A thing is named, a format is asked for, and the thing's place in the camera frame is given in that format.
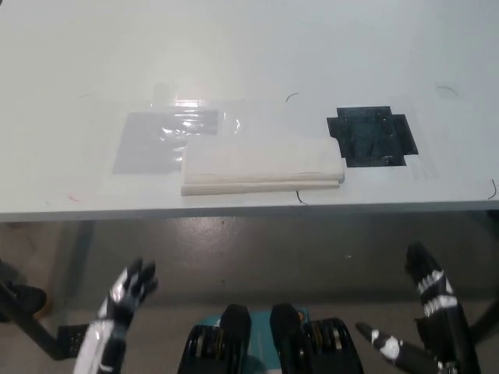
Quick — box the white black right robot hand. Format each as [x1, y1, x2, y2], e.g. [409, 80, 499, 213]
[356, 241, 483, 374]

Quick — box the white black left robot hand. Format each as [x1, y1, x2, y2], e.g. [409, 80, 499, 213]
[73, 256, 159, 374]

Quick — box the white napkin stack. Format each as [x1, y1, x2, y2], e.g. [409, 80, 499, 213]
[180, 139, 346, 197]

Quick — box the black table foot plate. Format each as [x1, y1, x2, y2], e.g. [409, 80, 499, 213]
[57, 323, 91, 352]

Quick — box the black shoe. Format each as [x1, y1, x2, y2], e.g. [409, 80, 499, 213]
[0, 284, 48, 323]

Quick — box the clear plastic bag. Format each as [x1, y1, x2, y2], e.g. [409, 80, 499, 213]
[112, 110, 220, 175]

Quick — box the black tape patch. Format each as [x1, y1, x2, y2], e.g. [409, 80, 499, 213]
[326, 104, 419, 169]

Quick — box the clear plastic film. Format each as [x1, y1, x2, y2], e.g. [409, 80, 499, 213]
[147, 83, 243, 138]

